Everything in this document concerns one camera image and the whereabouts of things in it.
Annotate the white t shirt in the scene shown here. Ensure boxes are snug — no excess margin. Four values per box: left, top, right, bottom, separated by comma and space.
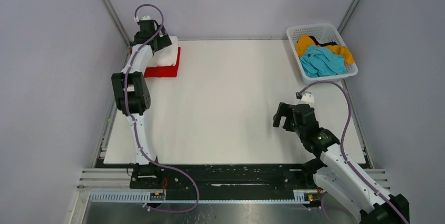
147, 36, 179, 67

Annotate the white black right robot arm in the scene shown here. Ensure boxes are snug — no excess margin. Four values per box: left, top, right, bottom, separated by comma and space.
273, 102, 410, 223

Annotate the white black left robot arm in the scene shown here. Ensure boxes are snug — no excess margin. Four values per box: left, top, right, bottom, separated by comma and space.
111, 16, 173, 188

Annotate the folded red t shirt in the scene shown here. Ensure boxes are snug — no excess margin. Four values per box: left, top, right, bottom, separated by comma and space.
136, 46, 181, 78

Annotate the turquoise t shirt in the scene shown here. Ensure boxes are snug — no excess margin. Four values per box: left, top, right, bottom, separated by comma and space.
300, 45, 347, 78

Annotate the yellow t shirt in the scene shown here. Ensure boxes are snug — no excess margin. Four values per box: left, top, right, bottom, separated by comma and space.
295, 34, 355, 65

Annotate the black garment in basket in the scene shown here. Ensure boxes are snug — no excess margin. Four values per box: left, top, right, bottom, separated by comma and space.
309, 35, 338, 48

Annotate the white plastic laundry basket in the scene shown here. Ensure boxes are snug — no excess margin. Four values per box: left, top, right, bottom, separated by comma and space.
286, 24, 358, 84

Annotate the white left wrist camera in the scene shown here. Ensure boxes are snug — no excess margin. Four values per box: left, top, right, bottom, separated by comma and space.
134, 15, 151, 23

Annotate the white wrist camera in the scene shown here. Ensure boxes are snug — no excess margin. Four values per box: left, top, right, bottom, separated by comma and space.
134, 15, 151, 23
295, 92, 315, 104

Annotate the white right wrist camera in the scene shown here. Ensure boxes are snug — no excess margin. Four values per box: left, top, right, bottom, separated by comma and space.
295, 92, 315, 104

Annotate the aluminium frame rail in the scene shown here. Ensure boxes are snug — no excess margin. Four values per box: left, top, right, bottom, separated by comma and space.
100, 0, 131, 47

